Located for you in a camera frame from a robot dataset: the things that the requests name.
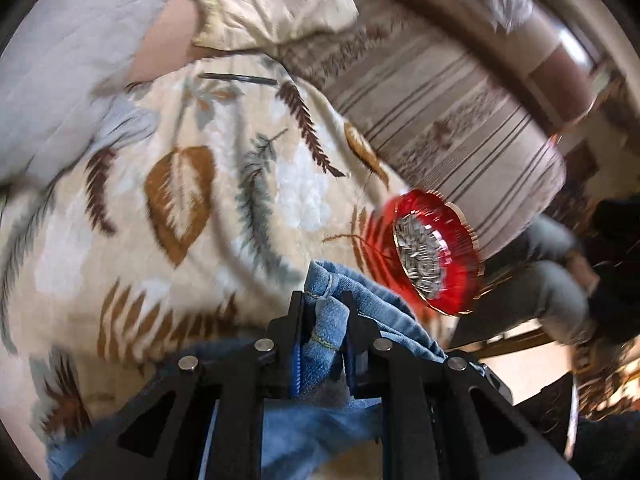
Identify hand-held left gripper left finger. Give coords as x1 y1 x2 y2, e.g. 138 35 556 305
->
62 290 307 480

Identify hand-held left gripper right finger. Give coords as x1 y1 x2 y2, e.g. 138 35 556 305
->
340 296 583 480

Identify blue denim pants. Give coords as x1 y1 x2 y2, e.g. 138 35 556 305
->
47 260 486 480

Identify pile of sunflower seeds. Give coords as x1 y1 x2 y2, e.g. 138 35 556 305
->
392 212 451 293

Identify leaf print blanket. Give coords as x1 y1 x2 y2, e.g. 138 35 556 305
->
0 52 451 461

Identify red glass bowl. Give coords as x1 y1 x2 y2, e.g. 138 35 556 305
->
377 189 485 317

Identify person's grey trouser leg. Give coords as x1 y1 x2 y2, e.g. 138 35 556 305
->
450 215 596 348

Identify striped sofa cushion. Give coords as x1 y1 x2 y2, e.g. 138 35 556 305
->
280 10 568 261

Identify black pen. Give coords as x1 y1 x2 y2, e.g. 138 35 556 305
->
197 72 278 86

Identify taupe pillow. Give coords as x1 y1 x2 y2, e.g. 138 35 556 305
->
127 0 208 83

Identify cream patterned pillow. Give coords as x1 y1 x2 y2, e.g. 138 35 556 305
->
192 0 358 56

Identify grey quilted pillow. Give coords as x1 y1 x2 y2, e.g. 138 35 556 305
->
0 0 176 181

